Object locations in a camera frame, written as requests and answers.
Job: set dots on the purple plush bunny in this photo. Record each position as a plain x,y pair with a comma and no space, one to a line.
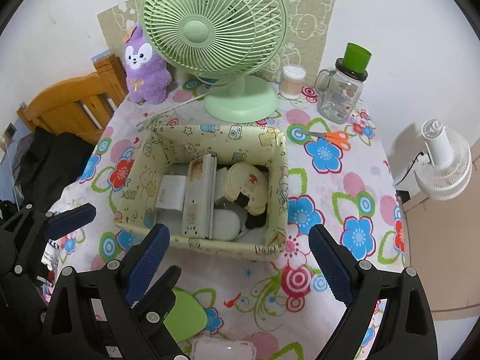
147,75

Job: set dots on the black clothing pile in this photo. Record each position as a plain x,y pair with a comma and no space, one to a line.
50,164

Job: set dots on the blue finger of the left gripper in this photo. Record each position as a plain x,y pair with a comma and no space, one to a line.
59,225
160,297

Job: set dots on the wooden chair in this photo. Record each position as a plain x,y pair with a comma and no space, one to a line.
83,106

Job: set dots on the cotton swab container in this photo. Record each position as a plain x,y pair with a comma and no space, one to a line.
292,81

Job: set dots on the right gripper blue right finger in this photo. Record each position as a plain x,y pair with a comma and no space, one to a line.
334,261

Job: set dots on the clear plastic box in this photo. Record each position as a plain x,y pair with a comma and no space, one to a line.
211,348

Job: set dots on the white round oval case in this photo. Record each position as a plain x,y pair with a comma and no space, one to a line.
225,226

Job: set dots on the white floor fan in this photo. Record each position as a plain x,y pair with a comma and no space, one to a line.
446,168

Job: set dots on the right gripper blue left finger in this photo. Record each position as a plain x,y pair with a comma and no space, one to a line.
142,261

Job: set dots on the green cup on jar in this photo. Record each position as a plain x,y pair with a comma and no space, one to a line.
356,58

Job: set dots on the green rounded lid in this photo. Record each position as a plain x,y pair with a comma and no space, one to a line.
187,318

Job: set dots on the orange handled scissors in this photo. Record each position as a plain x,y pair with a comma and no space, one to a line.
338,138

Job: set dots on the yellow patterned storage box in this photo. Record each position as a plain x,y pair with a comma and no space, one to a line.
169,145

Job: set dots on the black small object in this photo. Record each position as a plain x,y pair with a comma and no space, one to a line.
256,216

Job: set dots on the round cream compact mirror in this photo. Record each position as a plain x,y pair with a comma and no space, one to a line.
247,184

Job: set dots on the glass mason jar mug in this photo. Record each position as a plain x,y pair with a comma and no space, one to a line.
339,90

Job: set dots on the white 45W charger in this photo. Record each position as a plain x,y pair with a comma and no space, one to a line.
171,194

